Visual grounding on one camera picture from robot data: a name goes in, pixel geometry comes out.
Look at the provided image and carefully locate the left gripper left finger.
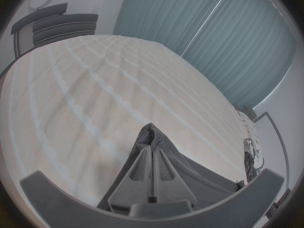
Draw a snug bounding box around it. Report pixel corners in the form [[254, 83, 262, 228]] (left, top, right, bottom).
[[108, 146, 152, 215]]

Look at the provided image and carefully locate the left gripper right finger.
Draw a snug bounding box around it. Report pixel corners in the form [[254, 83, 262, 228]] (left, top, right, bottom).
[[153, 149, 196, 208]]

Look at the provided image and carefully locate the black T-shirt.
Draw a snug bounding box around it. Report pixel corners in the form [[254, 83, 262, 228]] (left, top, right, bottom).
[[96, 123, 245, 211]]

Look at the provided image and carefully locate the pile of clothes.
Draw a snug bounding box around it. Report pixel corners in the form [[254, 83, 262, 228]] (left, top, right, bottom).
[[243, 138, 265, 183]]

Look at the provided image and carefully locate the bed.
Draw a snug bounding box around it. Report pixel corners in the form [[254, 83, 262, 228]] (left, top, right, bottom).
[[0, 33, 289, 208]]

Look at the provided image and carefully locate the white printed pillow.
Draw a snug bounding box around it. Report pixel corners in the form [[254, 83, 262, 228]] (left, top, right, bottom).
[[237, 110, 264, 168]]

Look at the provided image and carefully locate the grey bedside table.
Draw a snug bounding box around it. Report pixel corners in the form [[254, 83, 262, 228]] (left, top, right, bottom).
[[234, 104, 257, 119]]

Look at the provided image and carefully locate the blue-green curtain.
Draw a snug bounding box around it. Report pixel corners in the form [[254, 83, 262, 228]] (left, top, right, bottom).
[[113, 0, 233, 56], [182, 0, 299, 108]]

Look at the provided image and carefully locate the black chest of drawers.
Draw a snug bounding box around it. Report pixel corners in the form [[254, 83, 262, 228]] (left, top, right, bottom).
[[11, 3, 99, 59]]

